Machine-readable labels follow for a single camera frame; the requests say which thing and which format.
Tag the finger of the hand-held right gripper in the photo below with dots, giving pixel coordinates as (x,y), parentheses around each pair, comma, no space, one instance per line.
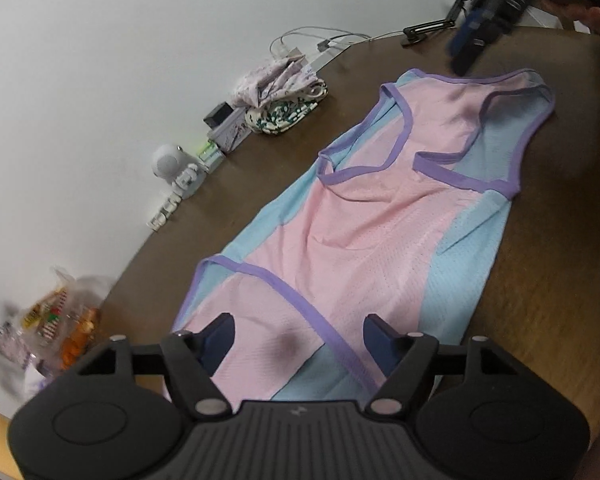
(477,47)
(467,30)

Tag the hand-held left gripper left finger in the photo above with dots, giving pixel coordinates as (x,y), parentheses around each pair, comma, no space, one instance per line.
(220,340)

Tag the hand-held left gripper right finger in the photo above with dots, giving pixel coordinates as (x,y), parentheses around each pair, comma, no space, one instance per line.
(380,345)

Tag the pink and blue tank top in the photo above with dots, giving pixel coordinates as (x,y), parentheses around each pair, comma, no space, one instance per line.
(355,235)

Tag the orange fruit pile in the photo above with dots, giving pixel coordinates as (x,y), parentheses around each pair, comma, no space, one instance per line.
(77,340)

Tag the grey plug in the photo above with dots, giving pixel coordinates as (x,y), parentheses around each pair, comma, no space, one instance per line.
(323,45)

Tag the clear plastic snack bag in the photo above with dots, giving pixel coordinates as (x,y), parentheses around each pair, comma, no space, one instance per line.
(55,310)

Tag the white charger plug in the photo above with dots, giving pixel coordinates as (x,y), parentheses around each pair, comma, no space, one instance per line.
(292,52)

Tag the white robot-shaped speaker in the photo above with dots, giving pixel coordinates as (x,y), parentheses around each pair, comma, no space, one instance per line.
(172,165)

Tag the purple tissue box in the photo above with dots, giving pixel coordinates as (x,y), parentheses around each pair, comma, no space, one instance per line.
(40,380)

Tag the small green white box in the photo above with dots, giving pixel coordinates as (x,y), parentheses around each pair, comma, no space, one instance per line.
(210,155)

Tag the folded purple floral cloth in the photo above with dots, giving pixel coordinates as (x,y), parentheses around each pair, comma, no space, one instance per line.
(275,77)

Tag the clear glass vase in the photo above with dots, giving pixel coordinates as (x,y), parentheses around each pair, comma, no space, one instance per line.
(15,347)

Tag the grey tin box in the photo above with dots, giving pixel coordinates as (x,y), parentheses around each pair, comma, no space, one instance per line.
(232,130)

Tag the small black box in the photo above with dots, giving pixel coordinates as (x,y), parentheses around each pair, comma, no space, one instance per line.
(217,115)

